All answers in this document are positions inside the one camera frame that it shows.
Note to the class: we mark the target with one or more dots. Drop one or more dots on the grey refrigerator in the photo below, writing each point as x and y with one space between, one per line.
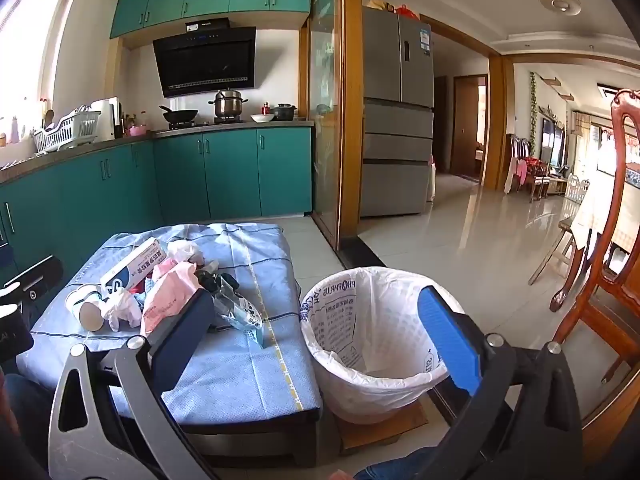
395 125

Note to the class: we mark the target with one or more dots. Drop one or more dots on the window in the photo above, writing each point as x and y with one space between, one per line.
22 45

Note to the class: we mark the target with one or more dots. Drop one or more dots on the dark cooking pot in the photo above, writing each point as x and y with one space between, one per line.
285 112

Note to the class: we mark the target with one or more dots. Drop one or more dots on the white paper cup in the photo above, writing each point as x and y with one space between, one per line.
82 296
91 316

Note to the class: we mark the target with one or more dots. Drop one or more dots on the pink bowl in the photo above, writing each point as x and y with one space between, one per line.
136 131

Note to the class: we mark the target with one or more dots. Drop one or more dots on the person's left leg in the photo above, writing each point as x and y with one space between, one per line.
22 410

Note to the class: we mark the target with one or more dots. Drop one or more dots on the dark green wrapper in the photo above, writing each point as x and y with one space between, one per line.
217 282

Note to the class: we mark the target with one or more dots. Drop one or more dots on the steel pot with lid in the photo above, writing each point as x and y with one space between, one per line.
229 105

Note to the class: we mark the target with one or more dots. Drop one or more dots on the white bowl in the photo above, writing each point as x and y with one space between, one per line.
262 118

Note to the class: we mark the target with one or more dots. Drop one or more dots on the red snack packet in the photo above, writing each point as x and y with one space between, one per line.
140 287

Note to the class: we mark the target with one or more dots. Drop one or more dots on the black wok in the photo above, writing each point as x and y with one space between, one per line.
179 115

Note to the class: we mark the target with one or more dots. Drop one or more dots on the black range hood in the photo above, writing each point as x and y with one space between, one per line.
207 62

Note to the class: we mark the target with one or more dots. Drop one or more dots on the white tissue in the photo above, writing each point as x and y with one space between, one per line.
122 312
184 251

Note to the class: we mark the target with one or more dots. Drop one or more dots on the brown wooden chair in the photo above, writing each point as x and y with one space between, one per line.
615 290

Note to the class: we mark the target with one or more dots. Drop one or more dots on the wooden living room chairs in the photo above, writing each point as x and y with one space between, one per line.
530 165

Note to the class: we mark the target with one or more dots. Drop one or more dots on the person's right leg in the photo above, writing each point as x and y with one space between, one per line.
400 465

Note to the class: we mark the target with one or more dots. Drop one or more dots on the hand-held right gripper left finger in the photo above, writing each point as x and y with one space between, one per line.
182 342

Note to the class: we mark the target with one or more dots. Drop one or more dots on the person's leg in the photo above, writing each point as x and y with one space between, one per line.
22 410
400 465

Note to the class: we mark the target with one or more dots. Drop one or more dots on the small red container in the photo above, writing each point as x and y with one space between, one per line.
266 108

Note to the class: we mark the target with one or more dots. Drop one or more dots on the brown interior door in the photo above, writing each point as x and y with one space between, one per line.
467 127

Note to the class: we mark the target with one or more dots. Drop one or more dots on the dining table with tablecloth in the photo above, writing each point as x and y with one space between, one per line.
597 215

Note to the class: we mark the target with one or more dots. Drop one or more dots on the glass sliding door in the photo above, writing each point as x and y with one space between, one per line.
327 110

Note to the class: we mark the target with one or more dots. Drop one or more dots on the white dish rack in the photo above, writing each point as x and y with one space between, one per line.
67 132

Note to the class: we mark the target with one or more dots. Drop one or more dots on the dark wooden low table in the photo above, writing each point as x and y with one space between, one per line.
260 435

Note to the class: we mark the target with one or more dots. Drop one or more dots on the bin with white plastic liner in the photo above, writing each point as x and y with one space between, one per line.
380 330

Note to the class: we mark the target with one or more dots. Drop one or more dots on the gas stove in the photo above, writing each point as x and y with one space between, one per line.
205 122

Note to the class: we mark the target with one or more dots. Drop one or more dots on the white and blue ointment box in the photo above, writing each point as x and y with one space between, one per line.
134 262

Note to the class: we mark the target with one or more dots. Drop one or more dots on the cardboard piece under bin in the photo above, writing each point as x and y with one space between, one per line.
395 425

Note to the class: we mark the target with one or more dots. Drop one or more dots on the clear packet with blue print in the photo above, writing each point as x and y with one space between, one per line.
240 315

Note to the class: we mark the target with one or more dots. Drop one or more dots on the television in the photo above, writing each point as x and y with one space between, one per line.
554 145

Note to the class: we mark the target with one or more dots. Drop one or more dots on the white kitchen appliance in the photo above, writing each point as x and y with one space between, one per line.
105 120

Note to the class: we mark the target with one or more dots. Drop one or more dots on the teal lower cabinets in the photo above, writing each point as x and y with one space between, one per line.
220 175

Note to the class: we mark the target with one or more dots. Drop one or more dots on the red bag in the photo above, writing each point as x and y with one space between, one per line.
407 11

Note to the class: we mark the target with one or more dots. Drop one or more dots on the green vine garland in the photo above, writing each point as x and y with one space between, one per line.
535 110

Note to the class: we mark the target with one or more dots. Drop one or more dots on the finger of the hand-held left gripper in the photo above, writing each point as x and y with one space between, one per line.
44 275

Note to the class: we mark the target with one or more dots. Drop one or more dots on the pink plastic packet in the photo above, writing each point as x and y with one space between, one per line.
167 295

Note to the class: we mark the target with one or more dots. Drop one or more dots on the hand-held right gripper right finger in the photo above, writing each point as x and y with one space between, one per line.
447 340

